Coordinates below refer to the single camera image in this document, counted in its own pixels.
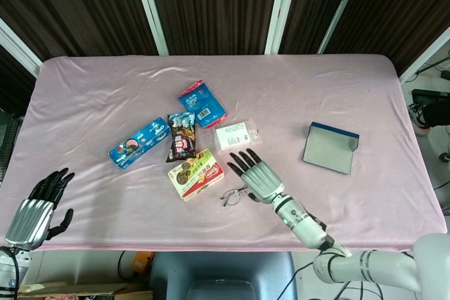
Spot long blue cookie pack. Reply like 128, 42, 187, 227
108, 117, 172, 171

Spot orange object under table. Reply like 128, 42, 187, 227
131, 252, 155, 275

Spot white orange sneaker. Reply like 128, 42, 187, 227
407, 103, 432, 136

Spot dark slatted partition panel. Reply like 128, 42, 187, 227
0, 0, 159, 62
325, 0, 450, 76
278, 0, 359, 55
143, 0, 282, 56

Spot black rounded object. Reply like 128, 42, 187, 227
421, 101, 450, 129

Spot green white biscuit box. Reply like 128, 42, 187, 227
167, 148, 226, 203

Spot blue glasses case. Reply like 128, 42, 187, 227
302, 121, 360, 175

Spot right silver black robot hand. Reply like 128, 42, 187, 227
227, 148, 285, 204

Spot black flat floor device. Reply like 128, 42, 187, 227
411, 88, 450, 105

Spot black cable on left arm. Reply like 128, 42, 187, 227
0, 246, 20, 300

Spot thin metal frame eyeglasses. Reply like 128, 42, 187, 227
220, 184, 251, 207

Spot black snack bag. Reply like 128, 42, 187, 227
165, 112, 198, 163

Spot black cable under table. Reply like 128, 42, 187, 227
117, 250, 136, 282

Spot pink tablecloth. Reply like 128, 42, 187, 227
0, 54, 448, 254

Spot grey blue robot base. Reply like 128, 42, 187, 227
149, 252, 299, 300

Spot brown cardboard box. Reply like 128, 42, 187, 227
19, 281, 154, 300

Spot white partition frame post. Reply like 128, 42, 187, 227
399, 25, 450, 85
317, 0, 368, 54
264, 0, 302, 56
129, 0, 169, 56
0, 18, 43, 78

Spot blue red snack bag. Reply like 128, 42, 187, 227
178, 79, 229, 129

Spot white tissue pack in plastic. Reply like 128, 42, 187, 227
213, 119, 264, 155

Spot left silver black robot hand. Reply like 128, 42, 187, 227
5, 168, 76, 252

